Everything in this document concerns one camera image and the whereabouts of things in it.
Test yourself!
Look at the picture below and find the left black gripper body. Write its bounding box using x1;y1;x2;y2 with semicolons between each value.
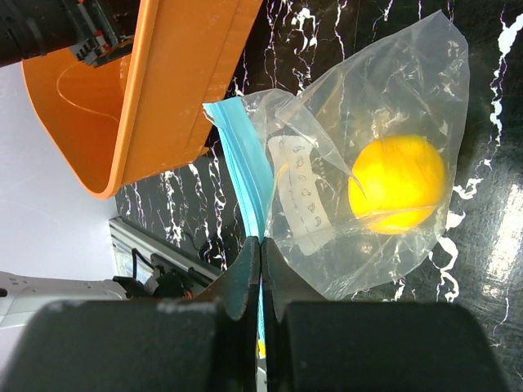
1;0;135;68

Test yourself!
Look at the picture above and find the clear zip top bag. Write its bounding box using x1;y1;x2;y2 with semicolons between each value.
203;11;470;300

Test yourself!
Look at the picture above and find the aluminium frame rail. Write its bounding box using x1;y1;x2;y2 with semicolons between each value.
109;217;221;287

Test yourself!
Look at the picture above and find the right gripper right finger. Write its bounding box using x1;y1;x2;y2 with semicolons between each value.
261;238;324;391

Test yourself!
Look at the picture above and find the yellow lemon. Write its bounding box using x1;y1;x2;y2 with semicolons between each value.
348;135;446;235

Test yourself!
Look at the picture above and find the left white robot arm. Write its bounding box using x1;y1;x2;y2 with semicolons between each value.
1;1;140;328

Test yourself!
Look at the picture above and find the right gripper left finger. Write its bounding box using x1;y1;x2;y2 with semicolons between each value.
198;237;261;391

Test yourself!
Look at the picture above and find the orange plastic basket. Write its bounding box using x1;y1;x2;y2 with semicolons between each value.
21;1;261;198

